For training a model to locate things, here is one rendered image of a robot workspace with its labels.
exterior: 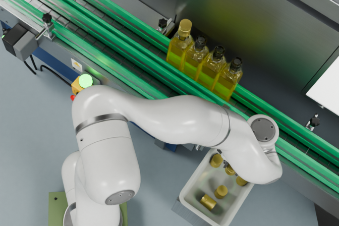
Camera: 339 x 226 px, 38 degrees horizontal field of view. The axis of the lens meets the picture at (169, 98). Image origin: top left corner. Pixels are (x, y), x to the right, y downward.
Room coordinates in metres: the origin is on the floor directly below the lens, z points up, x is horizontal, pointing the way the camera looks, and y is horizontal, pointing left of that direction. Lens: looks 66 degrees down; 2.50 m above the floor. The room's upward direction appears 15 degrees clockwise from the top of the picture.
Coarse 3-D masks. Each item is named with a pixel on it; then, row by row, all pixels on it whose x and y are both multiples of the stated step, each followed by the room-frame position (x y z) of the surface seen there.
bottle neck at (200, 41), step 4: (200, 36) 0.74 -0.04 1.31; (204, 36) 0.75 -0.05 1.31; (196, 40) 0.73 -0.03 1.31; (200, 40) 0.74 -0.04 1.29; (204, 40) 0.74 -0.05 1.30; (196, 44) 0.72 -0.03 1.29; (200, 44) 0.72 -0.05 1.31; (204, 44) 0.73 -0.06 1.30; (196, 48) 0.72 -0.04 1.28; (200, 48) 0.72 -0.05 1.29
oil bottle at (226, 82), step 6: (228, 66) 0.70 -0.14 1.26; (222, 72) 0.68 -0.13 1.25; (228, 72) 0.68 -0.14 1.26; (240, 72) 0.69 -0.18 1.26; (222, 78) 0.67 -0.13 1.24; (228, 78) 0.67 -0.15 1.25; (234, 78) 0.67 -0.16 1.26; (240, 78) 0.70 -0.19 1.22; (216, 84) 0.68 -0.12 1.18; (222, 84) 0.67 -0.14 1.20; (228, 84) 0.67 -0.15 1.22; (234, 84) 0.66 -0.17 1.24; (216, 90) 0.67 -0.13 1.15; (222, 90) 0.67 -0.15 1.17; (228, 90) 0.66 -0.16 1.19; (222, 96) 0.67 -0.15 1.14; (228, 96) 0.66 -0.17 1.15
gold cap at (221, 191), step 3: (219, 186) 0.44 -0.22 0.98; (222, 186) 0.44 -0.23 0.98; (216, 189) 0.43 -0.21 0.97; (219, 189) 0.43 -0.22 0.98; (222, 189) 0.43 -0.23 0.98; (225, 189) 0.43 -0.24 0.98; (216, 192) 0.42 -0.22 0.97; (219, 192) 0.42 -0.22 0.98; (222, 192) 0.42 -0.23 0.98; (225, 192) 0.42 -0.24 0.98; (216, 195) 0.41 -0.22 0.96; (219, 195) 0.41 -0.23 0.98; (222, 195) 0.41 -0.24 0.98; (219, 198) 0.41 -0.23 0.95
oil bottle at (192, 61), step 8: (192, 48) 0.73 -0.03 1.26; (208, 48) 0.75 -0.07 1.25; (184, 56) 0.72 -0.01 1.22; (192, 56) 0.71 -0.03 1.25; (200, 56) 0.71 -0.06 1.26; (184, 64) 0.72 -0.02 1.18; (192, 64) 0.71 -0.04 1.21; (200, 64) 0.70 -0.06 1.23; (184, 72) 0.71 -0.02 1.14; (192, 72) 0.70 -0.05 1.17
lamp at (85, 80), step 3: (84, 75) 0.67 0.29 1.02; (87, 75) 0.67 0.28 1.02; (81, 78) 0.66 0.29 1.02; (84, 78) 0.66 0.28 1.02; (87, 78) 0.66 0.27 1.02; (90, 78) 0.67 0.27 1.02; (81, 81) 0.65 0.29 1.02; (84, 81) 0.65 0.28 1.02; (87, 81) 0.65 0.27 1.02; (90, 81) 0.66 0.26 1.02; (81, 84) 0.64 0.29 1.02; (84, 84) 0.64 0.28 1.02; (87, 84) 0.64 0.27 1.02; (90, 84) 0.65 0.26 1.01; (81, 87) 0.64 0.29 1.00; (84, 87) 0.64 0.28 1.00
